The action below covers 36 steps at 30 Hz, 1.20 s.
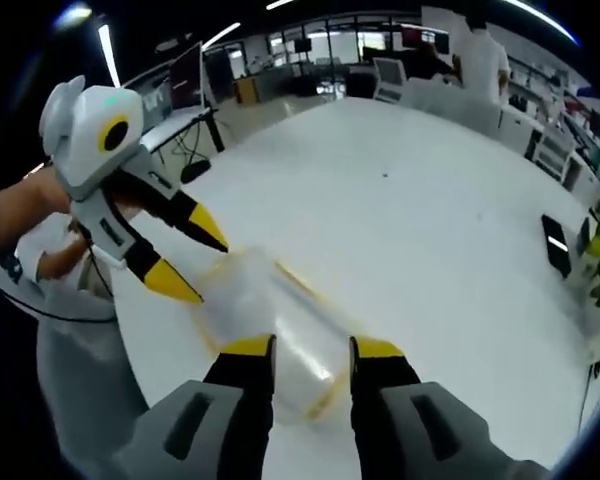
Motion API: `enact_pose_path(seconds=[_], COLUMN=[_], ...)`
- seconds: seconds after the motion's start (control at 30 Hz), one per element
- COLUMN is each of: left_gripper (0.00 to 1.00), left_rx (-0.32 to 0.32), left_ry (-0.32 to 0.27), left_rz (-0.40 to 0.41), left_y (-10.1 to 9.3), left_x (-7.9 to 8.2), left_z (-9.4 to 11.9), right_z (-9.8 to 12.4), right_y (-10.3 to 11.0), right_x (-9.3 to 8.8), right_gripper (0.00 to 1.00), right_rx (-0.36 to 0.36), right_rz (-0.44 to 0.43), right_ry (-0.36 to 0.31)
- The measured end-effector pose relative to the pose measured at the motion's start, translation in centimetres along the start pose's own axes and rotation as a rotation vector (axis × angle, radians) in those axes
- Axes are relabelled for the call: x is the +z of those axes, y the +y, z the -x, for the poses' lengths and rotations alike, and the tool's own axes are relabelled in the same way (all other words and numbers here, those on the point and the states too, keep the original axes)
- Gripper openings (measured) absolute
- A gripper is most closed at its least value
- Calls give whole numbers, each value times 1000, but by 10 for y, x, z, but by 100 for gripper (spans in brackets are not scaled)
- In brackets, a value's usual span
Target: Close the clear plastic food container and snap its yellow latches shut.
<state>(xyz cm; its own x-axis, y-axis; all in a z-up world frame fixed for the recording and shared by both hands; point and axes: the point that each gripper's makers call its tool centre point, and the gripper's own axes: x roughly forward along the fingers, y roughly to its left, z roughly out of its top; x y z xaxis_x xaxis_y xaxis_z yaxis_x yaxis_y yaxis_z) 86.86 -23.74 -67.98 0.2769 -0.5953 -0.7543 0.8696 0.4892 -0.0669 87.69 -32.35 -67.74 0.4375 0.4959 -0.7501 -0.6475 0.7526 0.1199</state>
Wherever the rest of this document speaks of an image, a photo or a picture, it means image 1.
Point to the white side desk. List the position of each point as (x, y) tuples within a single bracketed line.
[(180, 122)]

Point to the clear plastic box yellow buckles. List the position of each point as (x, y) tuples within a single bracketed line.
[(290, 325)]

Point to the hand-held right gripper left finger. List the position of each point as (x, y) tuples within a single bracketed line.
[(240, 400)]

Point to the short ceiling light strip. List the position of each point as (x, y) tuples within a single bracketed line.
[(221, 35)]

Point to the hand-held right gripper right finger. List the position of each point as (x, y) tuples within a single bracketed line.
[(380, 400)]

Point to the long ceiling light strip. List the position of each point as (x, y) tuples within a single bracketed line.
[(109, 52)]

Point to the black desk foot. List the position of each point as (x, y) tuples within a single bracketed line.
[(195, 171)]

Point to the open laptop screen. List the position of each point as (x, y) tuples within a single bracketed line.
[(186, 80)]

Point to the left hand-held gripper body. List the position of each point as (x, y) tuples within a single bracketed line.
[(87, 135)]

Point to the black smartphone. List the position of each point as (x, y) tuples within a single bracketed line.
[(556, 245)]

